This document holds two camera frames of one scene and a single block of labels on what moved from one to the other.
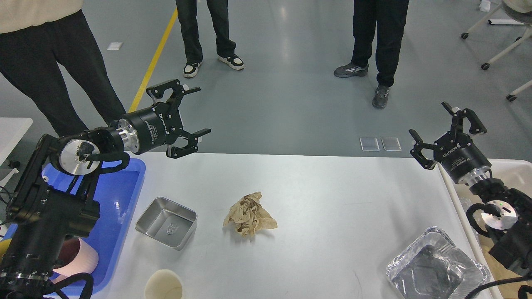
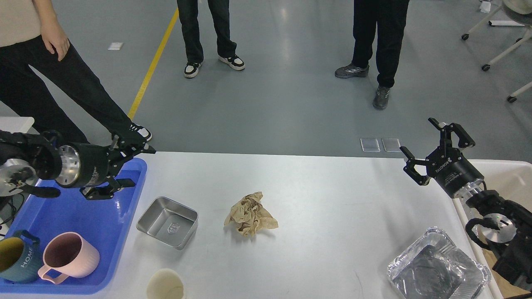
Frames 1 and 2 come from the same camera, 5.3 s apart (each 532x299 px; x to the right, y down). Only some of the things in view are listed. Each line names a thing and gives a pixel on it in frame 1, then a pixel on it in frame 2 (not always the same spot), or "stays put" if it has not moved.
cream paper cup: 163,284 stays put
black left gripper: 143,130 → 83,165
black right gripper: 456,151 → 447,165
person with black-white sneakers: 187,13 stays put
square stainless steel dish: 167,222 stays put
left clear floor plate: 369,144 stays put
